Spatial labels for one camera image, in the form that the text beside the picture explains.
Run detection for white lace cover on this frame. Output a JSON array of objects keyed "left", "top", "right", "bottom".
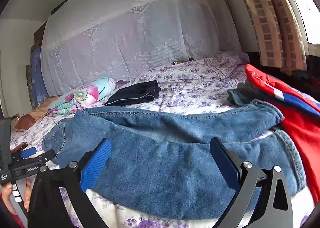
[{"left": 40, "top": 0, "right": 221, "bottom": 97}]

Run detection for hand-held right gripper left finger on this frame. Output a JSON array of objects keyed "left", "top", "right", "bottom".
[{"left": 27, "top": 138, "right": 113, "bottom": 228}]

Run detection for brick pattern curtain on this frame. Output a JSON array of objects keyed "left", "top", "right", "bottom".
[{"left": 231, "top": 0, "right": 308, "bottom": 71}]

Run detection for purple floral bedspread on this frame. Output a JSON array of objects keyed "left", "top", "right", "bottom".
[{"left": 10, "top": 51, "right": 315, "bottom": 228}]

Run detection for purple floral pillow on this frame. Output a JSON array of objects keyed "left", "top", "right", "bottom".
[{"left": 204, "top": 51, "right": 250, "bottom": 74}]

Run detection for teal pink floral folded blanket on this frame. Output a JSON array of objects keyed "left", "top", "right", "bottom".
[{"left": 47, "top": 77, "right": 117, "bottom": 118}]

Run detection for brown satin pillow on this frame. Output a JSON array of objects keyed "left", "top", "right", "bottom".
[{"left": 14, "top": 95, "right": 62, "bottom": 133}]

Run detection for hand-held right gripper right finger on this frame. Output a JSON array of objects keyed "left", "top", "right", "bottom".
[{"left": 209, "top": 137, "right": 295, "bottom": 228}]

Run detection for blue patterned cloth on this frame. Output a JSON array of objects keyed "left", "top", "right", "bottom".
[{"left": 30, "top": 45, "right": 50, "bottom": 107}]

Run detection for window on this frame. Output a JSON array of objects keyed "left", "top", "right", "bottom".
[{"left": 272, "top": 0, "right": 320, "bottom": 44}]

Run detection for person's left hand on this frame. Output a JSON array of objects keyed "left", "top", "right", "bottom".
[{"left": 0, "top": 177, "right": 32, "bottom": 218}]

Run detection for blue denim pants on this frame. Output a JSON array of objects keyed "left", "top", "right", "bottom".
[{"left": 42, "top": 99, "right": 307, "bottom": 220}]

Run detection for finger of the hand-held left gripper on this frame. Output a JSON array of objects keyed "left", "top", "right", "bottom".
[
  {"left": 15, "top": 150, "right": 56, "bottom": 168},
  {"left": 11, "top": 147, "right": 37, "bottom": 160}
]

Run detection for red jacket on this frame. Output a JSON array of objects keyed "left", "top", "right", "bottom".
[{"left": 244, "top": 63, "right": 320, "bottom": 208}]

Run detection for green marbled panel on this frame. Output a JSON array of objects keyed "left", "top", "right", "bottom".
[{"left": 26, "top": 65, "right": 36, "bottom": 103}]

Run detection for grey green garment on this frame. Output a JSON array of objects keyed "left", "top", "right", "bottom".
[{"left": 227, "top": 83, "right": 255, "bottom": 108}]

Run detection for black folded pants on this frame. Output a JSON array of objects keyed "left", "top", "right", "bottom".
[{"left": 104, "top": 80, "right": 161, "bottom": 107}]

